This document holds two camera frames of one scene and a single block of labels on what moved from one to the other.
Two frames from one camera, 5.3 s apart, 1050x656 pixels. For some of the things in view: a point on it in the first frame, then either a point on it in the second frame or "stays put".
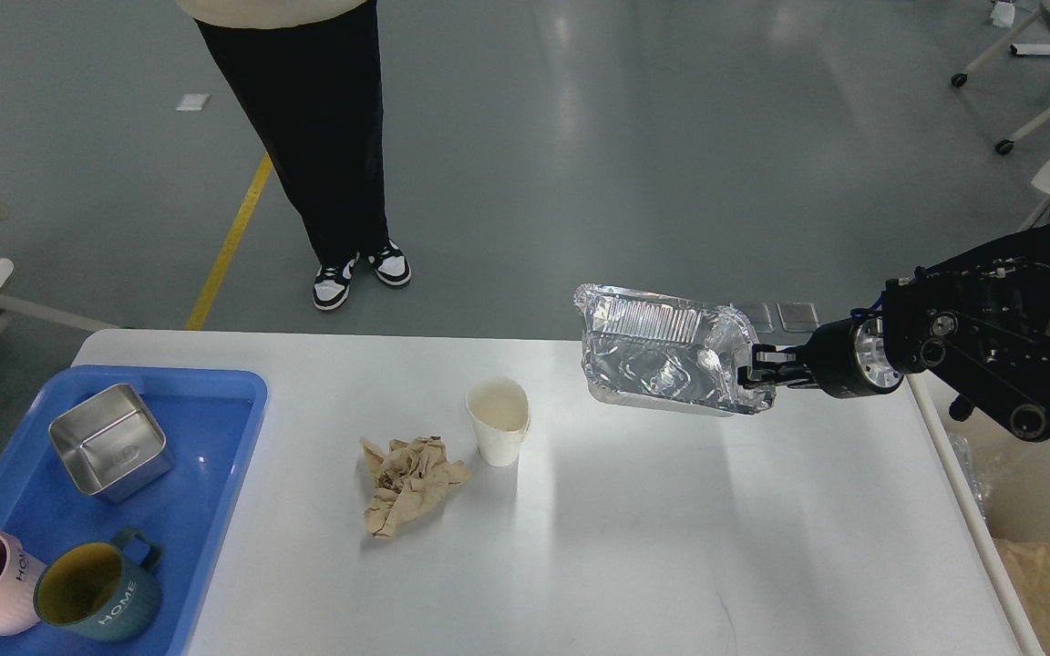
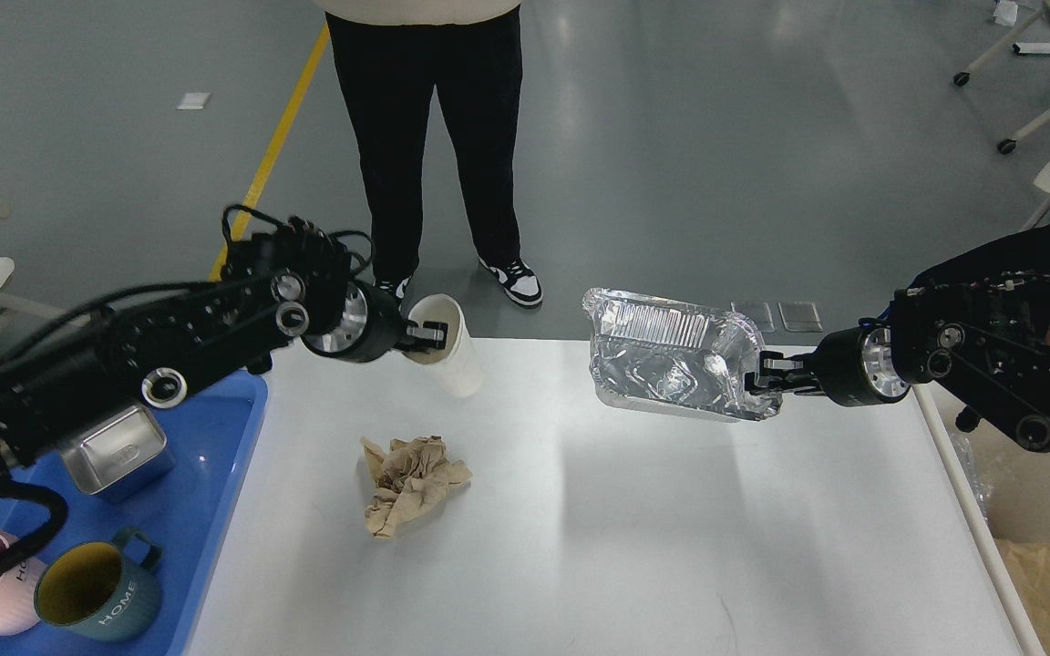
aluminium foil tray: x=635 y=343 stays put
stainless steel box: x=113 y=445 stays put
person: x=310 y=71 → x=393 y=56
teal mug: x=94 y=591 stays put
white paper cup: x=501 y=411 → x=458 y=366
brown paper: x=412 y=480 stays put
